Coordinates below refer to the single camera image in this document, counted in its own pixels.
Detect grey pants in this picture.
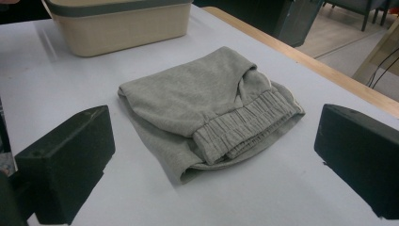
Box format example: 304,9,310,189
117,45,306,186

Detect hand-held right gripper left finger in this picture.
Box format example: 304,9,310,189
13,105,117,226

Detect grey chair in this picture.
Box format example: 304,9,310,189
323,0,399,32

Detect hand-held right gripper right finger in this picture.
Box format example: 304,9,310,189
313,104,399,220

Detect dark grey cabinet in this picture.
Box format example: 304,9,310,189
192,0,324,48

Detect black cable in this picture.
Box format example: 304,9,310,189
366,46,399,88
371,56,399,89

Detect beige wooden furniture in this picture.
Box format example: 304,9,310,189
352,18,399,86

